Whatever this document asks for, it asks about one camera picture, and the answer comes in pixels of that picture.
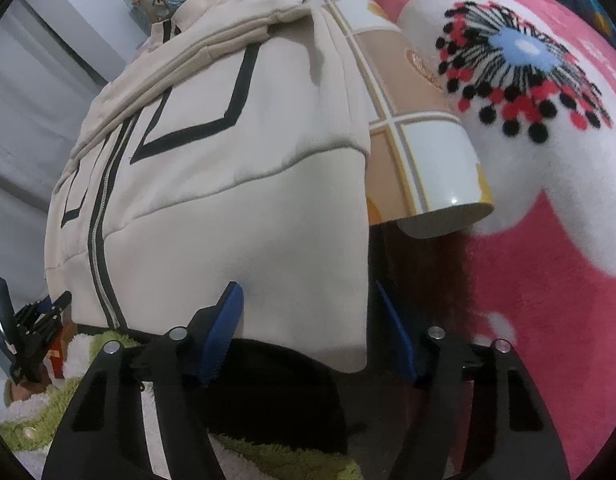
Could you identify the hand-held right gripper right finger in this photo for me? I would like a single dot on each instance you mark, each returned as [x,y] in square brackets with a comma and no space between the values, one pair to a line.
[395,335]

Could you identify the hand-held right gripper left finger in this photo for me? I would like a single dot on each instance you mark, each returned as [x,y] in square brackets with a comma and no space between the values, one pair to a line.
[222,330]

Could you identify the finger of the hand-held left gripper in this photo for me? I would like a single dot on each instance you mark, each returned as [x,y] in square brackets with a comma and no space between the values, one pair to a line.
[52,312]
[32,312]

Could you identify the cream zip jacket black stripes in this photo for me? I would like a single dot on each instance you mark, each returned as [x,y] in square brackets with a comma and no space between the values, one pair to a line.
[212,160]

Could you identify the person's left hand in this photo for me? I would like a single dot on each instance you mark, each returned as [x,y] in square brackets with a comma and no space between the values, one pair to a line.
[20,391]

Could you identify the dark cloth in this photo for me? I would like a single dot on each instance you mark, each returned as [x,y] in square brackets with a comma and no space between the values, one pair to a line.
[278,400]

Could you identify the green and white fleece garment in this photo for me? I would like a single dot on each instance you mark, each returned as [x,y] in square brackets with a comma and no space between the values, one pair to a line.
[37,425]

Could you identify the pink floral blanket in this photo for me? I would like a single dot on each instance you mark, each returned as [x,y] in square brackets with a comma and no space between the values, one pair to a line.
[538,285]

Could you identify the white curtain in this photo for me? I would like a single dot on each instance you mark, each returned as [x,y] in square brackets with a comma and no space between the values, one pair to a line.
[27,135]

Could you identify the checkered leaf print tablecloth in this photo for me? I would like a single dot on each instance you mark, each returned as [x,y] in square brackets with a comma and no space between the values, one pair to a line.
[428,160]

